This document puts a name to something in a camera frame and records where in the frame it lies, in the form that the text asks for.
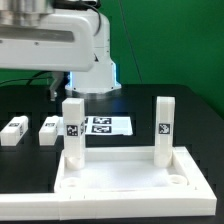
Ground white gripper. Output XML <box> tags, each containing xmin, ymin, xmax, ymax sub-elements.
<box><xmin>0</xmin><ymin>8</ymin><xmax>101</xmax><ymax>102</ymax></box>

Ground white desk top tray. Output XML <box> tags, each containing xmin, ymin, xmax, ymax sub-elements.
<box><xmin>54</xmin><ymin>147</ymin><xmax>190</xmax><ymax>192</ymax></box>

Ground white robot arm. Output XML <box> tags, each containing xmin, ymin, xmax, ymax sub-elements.
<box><xmin>0</xmin><ymin>0</ymin><xmax>121</xmax><ymax>98</ymax></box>

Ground fiducial marker sheet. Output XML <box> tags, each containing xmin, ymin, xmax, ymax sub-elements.
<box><xmin>57</xmin><ymin>116</ymin><xmax>134</xmax><ymax>137</ymax></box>

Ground white L-shaped corner guide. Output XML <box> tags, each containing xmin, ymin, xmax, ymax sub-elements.
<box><xmin>0</xmin><ymin>147</ymin><xmax>217</xmax><ymax>221</ymax></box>

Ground black cable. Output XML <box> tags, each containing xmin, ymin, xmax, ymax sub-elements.
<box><xmin>0</xmin><ymin>69</ymin><xmax>54</xmax><ymax>88</ymax></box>

